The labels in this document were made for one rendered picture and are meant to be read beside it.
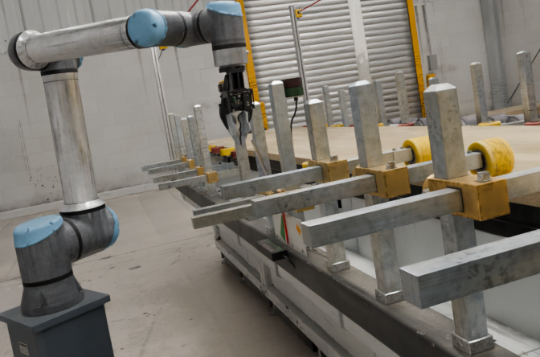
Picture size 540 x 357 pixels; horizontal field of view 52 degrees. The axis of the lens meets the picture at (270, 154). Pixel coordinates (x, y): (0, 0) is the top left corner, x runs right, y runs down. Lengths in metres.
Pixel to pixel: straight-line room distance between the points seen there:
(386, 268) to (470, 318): 0.25
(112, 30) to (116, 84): 7.61
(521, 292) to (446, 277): 0.65
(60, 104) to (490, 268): 1.57
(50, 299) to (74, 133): 0.52
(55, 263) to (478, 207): 1.36
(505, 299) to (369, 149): 0.40
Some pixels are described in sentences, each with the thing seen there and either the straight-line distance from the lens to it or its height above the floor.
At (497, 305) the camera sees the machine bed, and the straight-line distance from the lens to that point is 1.23.
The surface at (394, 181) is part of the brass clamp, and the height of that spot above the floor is 0.95.
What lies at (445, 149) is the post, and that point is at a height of 1.02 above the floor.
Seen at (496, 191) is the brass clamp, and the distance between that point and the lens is 0.81.
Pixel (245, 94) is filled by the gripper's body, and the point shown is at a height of 1.15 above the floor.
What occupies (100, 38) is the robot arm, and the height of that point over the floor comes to 1.36.
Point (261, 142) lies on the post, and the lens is 1.77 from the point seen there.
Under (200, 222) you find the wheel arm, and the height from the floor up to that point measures 0.85.
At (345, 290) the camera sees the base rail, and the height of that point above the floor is 0.69.
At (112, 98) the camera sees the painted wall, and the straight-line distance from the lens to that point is 9.09.
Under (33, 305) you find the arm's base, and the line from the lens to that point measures 1.87.
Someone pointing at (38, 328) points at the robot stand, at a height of 0.59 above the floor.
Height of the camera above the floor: 1.13
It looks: 6 degrees down
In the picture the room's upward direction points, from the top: 9 degrees counter-clockwise
